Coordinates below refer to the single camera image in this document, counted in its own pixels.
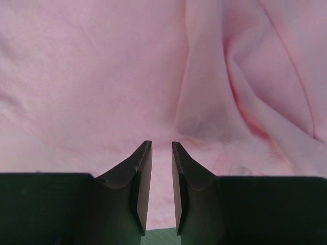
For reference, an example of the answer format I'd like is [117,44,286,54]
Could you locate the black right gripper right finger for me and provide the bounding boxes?
[172,142,326,244]

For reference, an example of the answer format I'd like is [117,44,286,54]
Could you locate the pink t shirt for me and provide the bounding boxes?
[1,1,326,229]

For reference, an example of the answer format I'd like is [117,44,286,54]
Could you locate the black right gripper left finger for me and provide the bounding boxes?
[1,141,152,244]

